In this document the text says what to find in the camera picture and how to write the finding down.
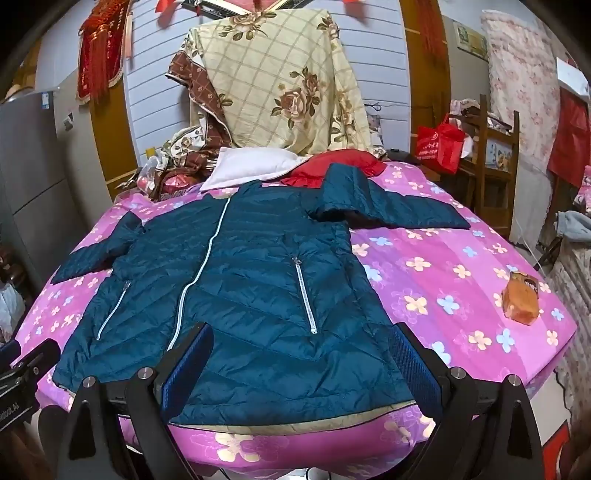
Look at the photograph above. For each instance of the grey refrigerator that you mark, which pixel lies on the grey refrigerator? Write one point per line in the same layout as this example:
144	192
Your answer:
32	184

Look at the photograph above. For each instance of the cream rose-print quilt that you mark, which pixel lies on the cream rose-print quilt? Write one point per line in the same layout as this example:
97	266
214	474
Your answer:
281	78

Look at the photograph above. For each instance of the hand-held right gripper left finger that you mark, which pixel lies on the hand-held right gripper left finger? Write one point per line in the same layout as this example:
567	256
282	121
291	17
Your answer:
182	369

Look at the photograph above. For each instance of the teal quilted down jacket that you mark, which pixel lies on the teal quilted down jacket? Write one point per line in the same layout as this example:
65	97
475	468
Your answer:
240	295

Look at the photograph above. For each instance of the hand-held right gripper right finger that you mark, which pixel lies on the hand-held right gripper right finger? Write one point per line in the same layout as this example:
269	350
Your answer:
415	364

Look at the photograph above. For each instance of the red tasselled wall hanging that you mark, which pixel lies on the red tasselled wall hanging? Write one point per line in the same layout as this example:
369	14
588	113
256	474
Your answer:
101	50

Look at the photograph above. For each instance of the pink floral bed sheet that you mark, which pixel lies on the pink floral bed sheet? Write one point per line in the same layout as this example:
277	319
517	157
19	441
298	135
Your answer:
461	295

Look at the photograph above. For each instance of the white folded cloth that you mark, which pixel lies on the white folded cloth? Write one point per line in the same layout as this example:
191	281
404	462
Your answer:
251	168

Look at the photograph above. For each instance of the orange snack packet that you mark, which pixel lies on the orange snack packet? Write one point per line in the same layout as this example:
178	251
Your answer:
521	297

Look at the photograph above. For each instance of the pink floral curtain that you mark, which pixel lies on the pink floral curtain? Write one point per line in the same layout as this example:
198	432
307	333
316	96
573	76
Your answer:
524	87

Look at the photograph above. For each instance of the red shopping bag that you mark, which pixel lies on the red shopping bag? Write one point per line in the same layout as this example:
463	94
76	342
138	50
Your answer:
438	145

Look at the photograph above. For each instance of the framed wall picture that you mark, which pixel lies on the framed wall picture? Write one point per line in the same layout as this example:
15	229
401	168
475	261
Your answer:
470	39

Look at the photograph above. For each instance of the brown patterned quilt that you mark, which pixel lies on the brown patterned quilt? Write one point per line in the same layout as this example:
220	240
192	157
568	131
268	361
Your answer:
198	120

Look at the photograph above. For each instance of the grey-blue cloth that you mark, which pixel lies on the grey-blue cloth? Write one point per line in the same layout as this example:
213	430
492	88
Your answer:
572	227

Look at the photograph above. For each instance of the red hanging cloth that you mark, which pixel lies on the red hanging cloth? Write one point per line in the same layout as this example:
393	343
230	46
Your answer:
570	134

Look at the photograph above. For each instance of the wooden shelf rack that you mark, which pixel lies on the wooden shelf rack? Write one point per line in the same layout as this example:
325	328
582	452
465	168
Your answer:
489	161

